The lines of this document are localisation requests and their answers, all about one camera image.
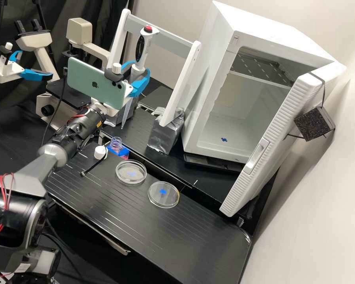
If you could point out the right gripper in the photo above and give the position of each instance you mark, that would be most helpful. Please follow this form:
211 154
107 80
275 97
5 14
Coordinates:
106 111

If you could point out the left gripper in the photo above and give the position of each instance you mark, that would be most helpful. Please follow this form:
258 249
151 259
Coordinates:
6 69

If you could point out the pipette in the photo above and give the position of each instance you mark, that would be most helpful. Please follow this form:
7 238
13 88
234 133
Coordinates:
142 47

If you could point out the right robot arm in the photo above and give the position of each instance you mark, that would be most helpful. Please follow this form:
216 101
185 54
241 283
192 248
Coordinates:
26 174

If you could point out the white pipette stand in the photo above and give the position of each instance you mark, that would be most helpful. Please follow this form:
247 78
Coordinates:
183 88

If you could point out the cream microscope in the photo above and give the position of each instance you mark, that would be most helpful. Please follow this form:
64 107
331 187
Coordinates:
44 56

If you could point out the left phone holder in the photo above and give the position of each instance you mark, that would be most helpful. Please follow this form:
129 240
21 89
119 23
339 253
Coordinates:
8 46

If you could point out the black platform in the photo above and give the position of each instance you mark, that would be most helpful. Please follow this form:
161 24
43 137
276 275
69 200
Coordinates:
165 236
171 168
156 97

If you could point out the small bottle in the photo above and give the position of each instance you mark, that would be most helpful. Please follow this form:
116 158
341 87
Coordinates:
116 144

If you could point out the white cap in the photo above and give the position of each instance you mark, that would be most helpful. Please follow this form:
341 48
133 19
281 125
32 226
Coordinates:
100 152

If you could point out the white incubator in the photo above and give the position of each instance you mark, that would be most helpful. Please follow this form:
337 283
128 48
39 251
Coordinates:
219 59

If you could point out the petri dish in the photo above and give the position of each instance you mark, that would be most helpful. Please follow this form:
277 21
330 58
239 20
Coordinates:
131 172

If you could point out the petri dish lid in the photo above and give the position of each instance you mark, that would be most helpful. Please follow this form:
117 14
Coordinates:
164 195

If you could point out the incubator door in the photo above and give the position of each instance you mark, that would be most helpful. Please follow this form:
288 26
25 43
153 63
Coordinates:
263 165

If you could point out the right wrist camera phone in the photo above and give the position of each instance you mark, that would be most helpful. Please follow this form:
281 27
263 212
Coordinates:
85 77

